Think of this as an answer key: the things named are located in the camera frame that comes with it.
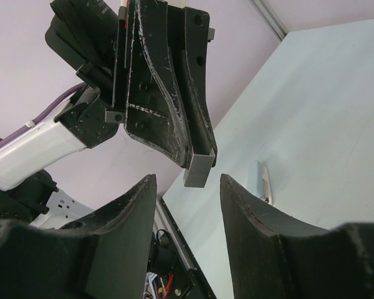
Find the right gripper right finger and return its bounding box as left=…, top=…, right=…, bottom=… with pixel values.
left=220, top=174, right=374, bottom=298

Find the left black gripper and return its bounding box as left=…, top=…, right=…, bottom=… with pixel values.
left=45, top=1, right=190, bottom=168

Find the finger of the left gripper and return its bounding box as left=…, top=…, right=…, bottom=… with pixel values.
left=178, top=7, right=218, bottom=167

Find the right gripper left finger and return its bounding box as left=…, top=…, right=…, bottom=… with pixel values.
left=0, top=174, right=157, bottom=298

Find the light blue stapler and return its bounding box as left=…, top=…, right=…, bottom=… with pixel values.
left=247, top=161, right=274, bottom=206

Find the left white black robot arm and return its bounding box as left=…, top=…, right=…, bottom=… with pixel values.
left=0, top=1, right=218, bottom=228

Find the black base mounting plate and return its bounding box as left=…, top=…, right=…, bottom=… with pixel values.
left=143, top=198, right=216, bottom=299

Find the left aluminium corner post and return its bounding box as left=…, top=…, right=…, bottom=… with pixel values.
left=251, top=0, right=289, bottom=41

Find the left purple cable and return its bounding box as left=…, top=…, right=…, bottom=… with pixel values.
left=0, top=82, right=87, bottom=153

